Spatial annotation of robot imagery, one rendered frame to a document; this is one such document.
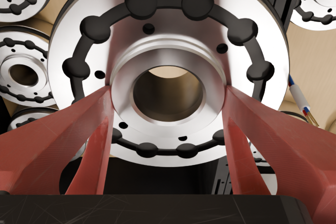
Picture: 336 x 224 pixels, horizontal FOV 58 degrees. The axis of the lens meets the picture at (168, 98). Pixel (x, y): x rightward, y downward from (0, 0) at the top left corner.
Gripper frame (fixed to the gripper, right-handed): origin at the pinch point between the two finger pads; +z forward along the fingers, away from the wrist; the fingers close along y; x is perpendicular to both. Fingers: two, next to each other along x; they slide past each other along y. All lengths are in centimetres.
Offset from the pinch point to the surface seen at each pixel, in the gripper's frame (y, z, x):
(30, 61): 14.2, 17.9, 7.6
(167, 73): 0.0, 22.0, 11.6
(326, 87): -20.2, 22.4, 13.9
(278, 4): -7.6, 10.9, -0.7
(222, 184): -6.3, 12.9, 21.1
